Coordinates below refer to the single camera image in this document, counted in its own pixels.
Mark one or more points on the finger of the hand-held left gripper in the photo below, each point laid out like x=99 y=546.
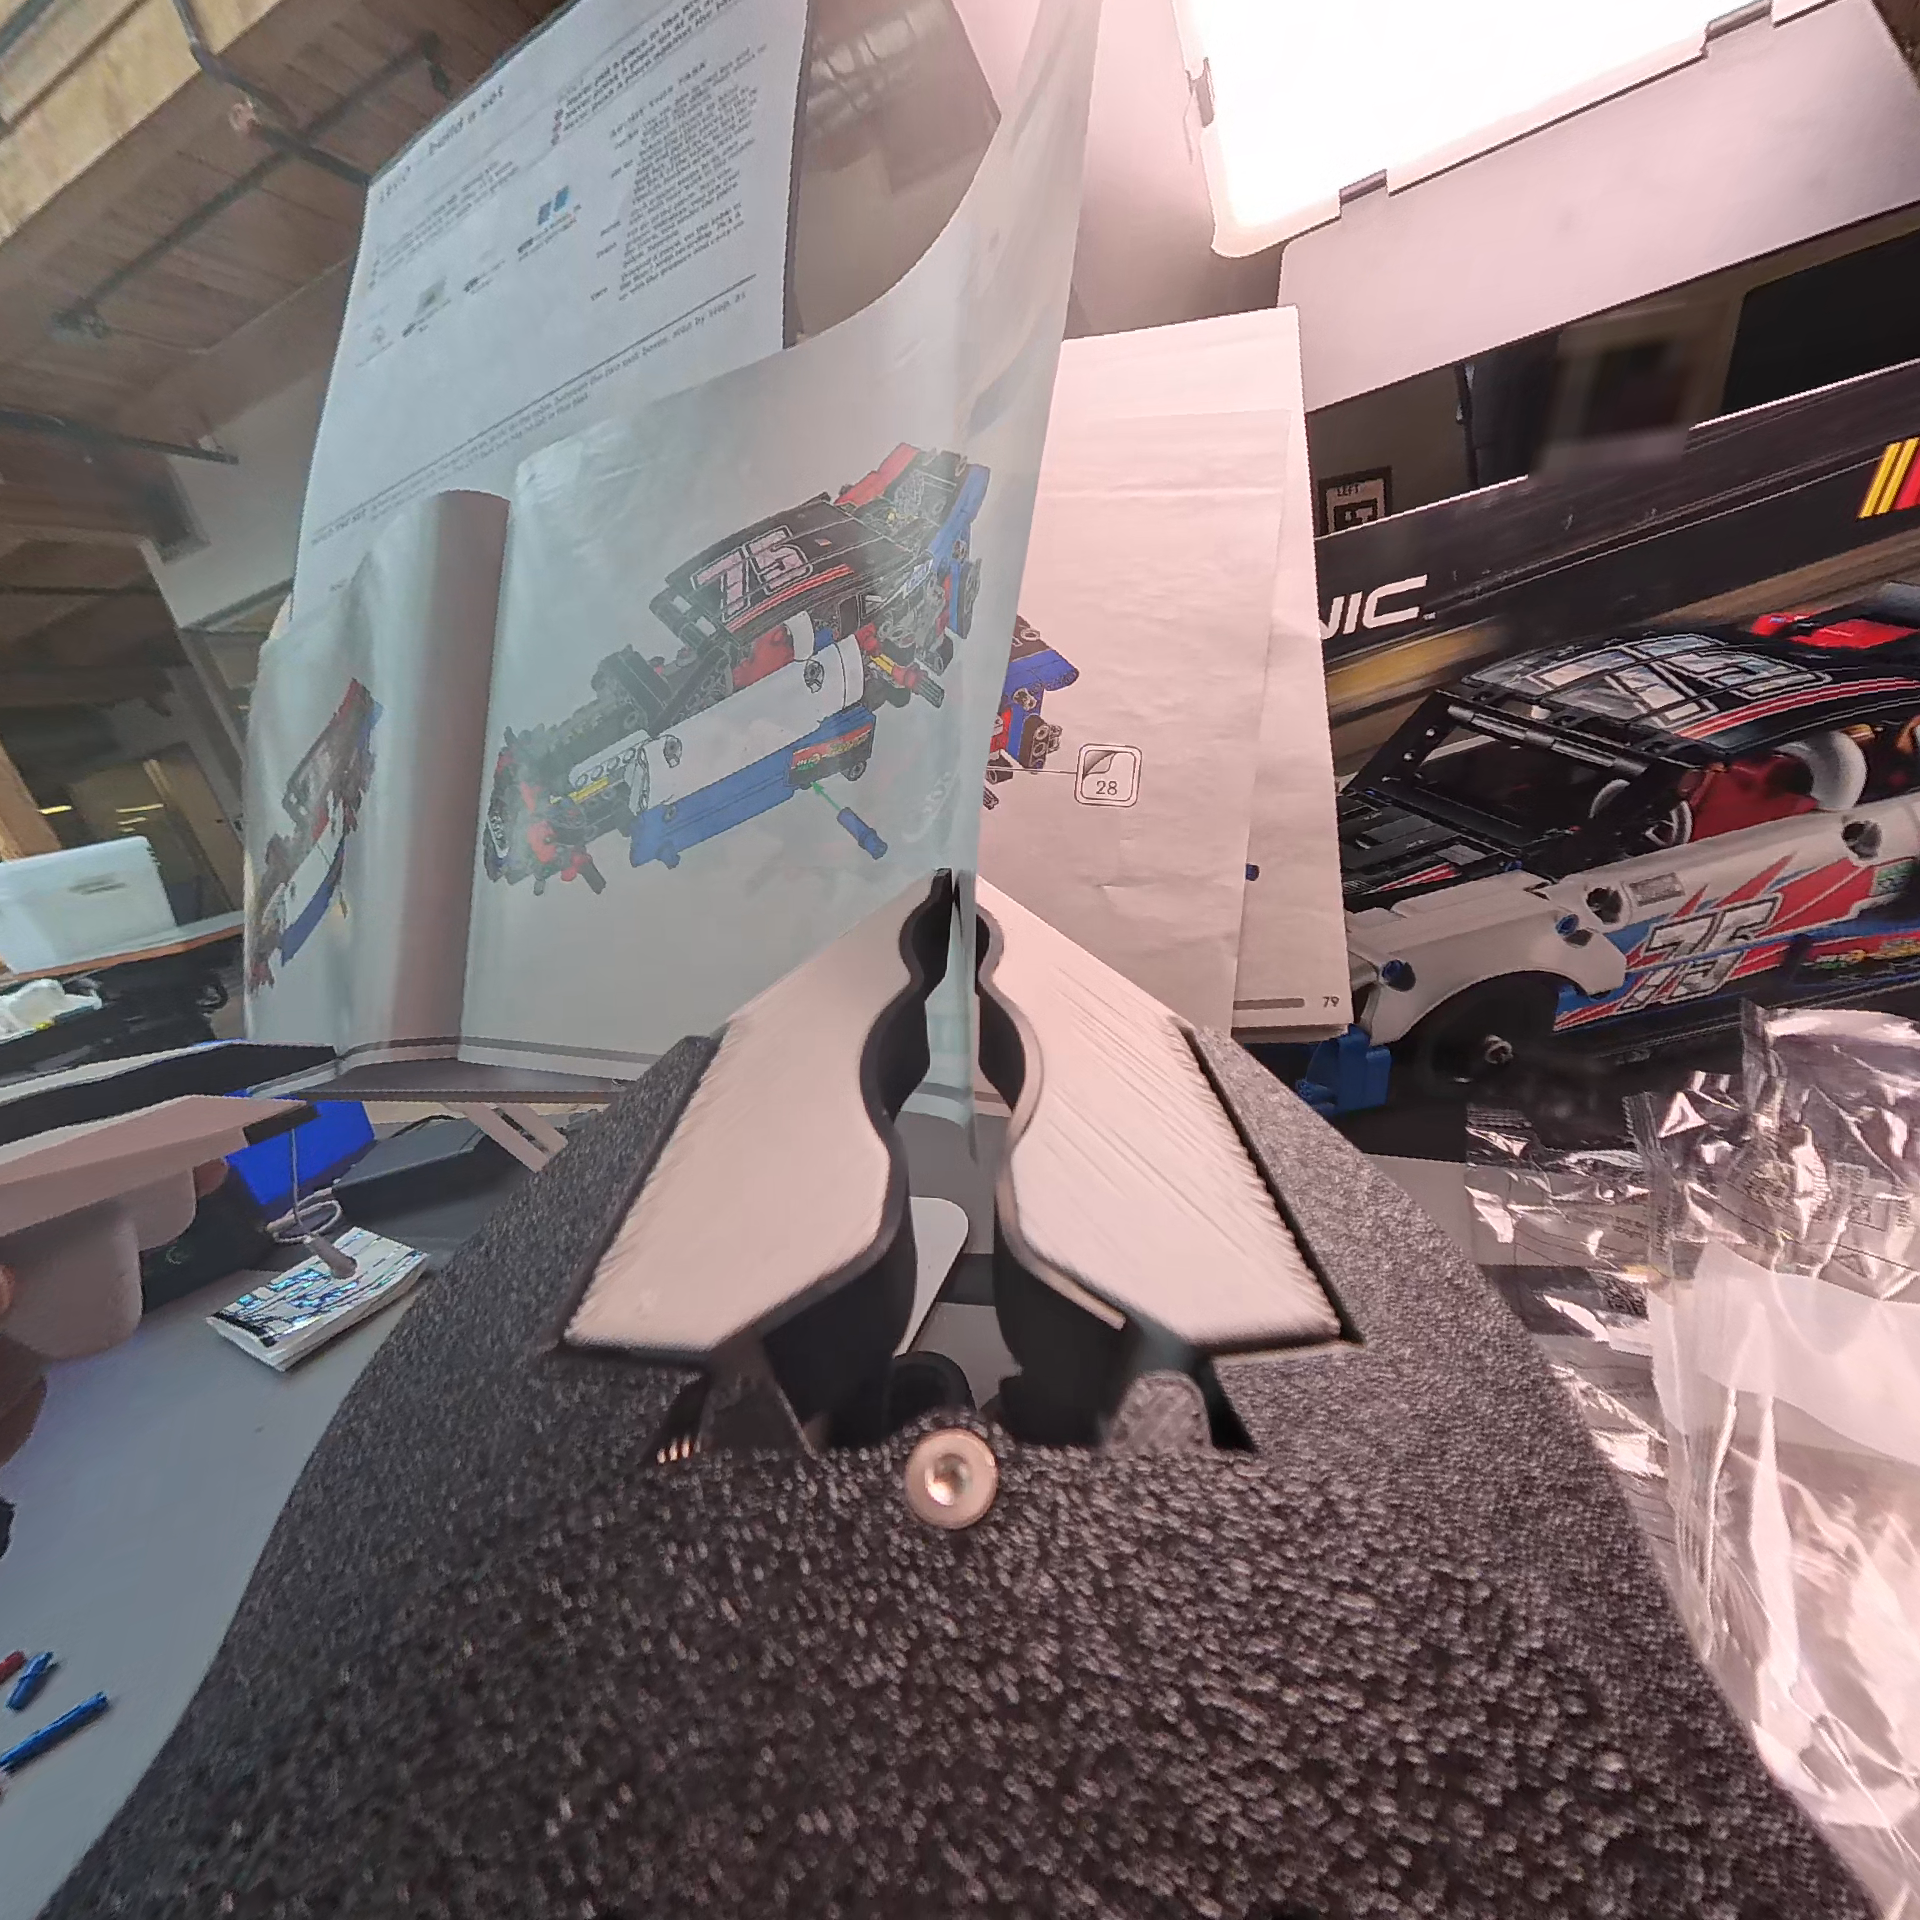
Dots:
x=76 y=1185

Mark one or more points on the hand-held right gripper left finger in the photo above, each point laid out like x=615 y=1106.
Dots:
x=750 y=1185

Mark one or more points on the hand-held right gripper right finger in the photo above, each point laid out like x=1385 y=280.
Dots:
x=1156 y=1185

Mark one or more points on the building instruction booklet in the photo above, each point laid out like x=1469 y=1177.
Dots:
x=599 y=523

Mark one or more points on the grey desk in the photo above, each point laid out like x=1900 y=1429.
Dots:
x=181 y=1500

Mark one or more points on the white printed task sheet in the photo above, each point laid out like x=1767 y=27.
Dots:
x=452 y=300

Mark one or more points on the white book stand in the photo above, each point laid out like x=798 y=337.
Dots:
x=934 y=1243

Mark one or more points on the blue storage bin with tag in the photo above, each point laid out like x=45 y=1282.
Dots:
x=323 y=1162

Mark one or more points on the holographic sticker sheet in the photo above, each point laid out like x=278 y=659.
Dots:
x=284 y=1318

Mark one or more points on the pile of small connector pins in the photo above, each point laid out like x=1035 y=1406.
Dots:
x=53 y=1730

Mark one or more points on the crumpled clear plastic bag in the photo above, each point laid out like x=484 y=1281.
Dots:
x=1771 y=1275

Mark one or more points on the black toy set box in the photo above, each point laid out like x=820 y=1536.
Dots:
x=1577 y=598

